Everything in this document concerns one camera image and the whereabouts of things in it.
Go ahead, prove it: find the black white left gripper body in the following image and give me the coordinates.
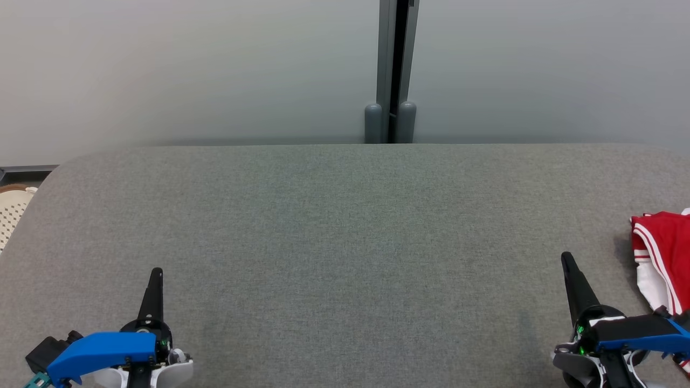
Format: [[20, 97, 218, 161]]
[[81, 321, 194, 388]]

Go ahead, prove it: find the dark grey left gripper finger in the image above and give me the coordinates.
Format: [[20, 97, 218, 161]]
[[137, 268, 164, 322]]

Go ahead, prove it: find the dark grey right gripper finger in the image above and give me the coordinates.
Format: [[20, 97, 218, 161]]
[[561, 252, 601, 324]]

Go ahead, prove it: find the black grey right gripper body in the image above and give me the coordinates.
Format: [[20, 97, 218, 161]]
[[553, 305, 631, 388]]

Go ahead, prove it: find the red garment with white-striped hem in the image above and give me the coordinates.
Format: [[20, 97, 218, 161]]
[[630, 207, 690, 372]]

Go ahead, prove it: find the cream perforated laundry basket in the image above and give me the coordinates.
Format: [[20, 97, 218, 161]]
[[0, 183, 39, 254]]

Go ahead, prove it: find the dark grey skirting rail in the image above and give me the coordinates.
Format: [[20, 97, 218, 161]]
[[0, 165, 59, 187]]

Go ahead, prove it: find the grey rounded post foot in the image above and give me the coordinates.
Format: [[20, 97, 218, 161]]
[[396, 101, 417, 144], [365, 103, 383, 144]]

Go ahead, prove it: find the grey vertical partition frame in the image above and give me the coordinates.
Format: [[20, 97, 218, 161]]
[[376, 0, 420, 144]]

